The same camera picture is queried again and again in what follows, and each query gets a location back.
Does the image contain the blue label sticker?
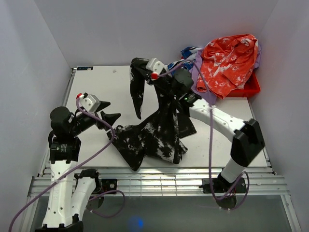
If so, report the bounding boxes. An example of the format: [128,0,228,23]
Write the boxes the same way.
[77,66,93,71]

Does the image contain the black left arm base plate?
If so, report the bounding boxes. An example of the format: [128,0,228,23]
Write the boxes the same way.
[87,179,118,210]

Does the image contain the red plastic bin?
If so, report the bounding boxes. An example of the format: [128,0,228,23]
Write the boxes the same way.
[227,72,260,98]

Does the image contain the lilac purple garment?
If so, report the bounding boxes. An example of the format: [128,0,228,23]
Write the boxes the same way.
[190,45,262,104]

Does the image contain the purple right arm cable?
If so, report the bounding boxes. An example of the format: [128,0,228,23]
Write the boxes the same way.
[158,60,249,210]

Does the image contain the aluminium table frame rails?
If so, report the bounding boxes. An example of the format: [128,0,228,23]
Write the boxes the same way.
[28,66,289,197]

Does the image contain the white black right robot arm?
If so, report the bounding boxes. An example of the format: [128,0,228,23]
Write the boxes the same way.
[146,63,265,192]

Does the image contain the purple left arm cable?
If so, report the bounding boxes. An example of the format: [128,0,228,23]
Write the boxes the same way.
[8,98,126,232]

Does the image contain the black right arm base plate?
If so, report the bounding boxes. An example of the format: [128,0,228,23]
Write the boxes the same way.
[212,177,249,211]

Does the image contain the orange white tie-dye garment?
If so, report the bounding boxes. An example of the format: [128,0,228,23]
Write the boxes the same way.
[200,34,258,99]

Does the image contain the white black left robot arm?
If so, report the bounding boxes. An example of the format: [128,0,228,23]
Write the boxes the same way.
[36,97,120,232]

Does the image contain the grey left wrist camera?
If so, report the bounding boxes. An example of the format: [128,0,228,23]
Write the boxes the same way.
[76,93,100,113]

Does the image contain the blue white patterned garment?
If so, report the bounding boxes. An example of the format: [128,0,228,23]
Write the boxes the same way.
[168,46,202,72]

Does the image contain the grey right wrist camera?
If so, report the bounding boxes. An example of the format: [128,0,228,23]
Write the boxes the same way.
[146,58,165,80]

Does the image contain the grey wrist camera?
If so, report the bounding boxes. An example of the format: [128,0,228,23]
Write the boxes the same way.
[146,58,165,80]
[76,93,100,113]

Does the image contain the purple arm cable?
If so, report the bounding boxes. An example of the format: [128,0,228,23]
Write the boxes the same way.
[8,98,126,232]
[158,60,249,210]

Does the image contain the black white tie-dye trousers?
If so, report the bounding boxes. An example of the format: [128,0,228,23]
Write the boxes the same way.
[107,58,196,171]

